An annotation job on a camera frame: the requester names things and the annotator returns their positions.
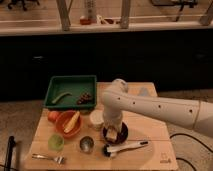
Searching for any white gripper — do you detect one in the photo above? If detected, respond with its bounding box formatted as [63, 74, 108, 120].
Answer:
[103, 110, 123, 132]

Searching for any beige eraser block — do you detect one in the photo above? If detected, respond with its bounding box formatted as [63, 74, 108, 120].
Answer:
[106, 130, 117, 141]

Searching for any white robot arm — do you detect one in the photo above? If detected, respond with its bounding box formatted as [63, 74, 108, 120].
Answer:
[100, 79, 213, 138]

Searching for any dark purple bowl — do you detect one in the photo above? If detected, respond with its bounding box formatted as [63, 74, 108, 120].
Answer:
[102, 123, 128, 144]

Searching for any orange bowl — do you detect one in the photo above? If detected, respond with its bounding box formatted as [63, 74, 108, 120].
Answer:
[55, 111, 82, 139]

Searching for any white cup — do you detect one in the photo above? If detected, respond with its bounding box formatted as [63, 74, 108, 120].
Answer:
[89, 110, 103, 130]

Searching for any brown grape bunch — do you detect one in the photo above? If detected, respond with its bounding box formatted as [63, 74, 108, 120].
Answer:
[77, 93, 92, 105]

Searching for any small metal cup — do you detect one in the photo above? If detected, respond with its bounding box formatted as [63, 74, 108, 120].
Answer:
[79, 136, 94, 154]

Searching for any yellow banana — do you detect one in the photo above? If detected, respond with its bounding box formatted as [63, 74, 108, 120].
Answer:
[64, 112, 80, 133]

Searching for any wooden board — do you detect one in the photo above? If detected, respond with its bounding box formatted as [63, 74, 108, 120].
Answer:
[24, 82, 180, 171]

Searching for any green plastic tray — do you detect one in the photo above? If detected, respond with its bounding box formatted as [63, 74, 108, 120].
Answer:
[44, 75, 97, 110]

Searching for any green bean pod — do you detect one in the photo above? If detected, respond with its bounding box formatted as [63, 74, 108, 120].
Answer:
[52, 92, 72, 104]

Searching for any red tomato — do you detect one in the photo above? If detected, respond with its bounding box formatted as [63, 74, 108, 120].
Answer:
[48, 111, 60, 123]

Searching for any green plastic cup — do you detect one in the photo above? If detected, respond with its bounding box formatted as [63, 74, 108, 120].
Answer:
[48, 134, 64, 151]

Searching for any silver fork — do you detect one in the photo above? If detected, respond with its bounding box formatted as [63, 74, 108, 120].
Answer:
[32, 154, 65, 164]

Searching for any black pole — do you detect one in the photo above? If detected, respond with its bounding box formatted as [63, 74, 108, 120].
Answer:
[4, 136, 16, 171]

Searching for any white bottle red base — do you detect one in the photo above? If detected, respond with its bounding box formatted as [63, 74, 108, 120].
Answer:
[80, 0, 97, 25]

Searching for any black cable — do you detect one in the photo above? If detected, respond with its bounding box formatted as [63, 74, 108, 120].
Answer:
[169, 132, 213, 171]

